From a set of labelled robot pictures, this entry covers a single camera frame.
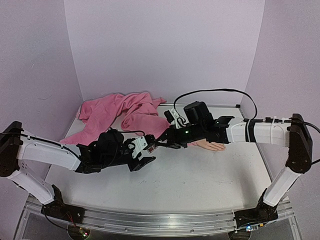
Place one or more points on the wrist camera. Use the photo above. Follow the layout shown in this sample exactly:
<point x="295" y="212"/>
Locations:
<point x="139" y="144"/>
<point x="174" y="118"/>

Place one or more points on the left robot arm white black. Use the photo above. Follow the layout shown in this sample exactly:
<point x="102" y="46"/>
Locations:
<point x="17" y="146"/>

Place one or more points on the mannequin hand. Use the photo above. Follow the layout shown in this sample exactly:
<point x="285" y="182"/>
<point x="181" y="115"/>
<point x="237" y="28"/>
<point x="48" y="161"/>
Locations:
<point x="211" y="146"/>

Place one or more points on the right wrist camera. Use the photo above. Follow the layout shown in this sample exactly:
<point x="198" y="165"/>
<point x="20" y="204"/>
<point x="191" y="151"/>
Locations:
<point x="174" y="118"/>

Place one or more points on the nail polish bottle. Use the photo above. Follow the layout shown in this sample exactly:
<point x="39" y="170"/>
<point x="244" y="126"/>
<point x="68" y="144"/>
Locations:
<point x="151" y="149"/>

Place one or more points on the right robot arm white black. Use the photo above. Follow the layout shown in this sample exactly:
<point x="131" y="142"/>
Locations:
<point x="290" y="133"/>

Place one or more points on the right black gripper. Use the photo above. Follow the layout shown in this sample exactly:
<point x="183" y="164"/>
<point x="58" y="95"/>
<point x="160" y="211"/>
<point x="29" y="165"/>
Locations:
<point x="162" y="138"/>

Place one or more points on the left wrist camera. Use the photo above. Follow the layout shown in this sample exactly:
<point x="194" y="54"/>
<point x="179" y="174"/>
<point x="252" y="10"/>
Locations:
<point x="139" y="144"/>

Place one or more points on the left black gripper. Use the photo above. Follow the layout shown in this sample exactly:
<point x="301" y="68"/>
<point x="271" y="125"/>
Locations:
<point x="139" y="164"/>

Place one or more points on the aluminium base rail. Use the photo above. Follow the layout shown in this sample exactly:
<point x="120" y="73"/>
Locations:
<point x="157" y="224"/>

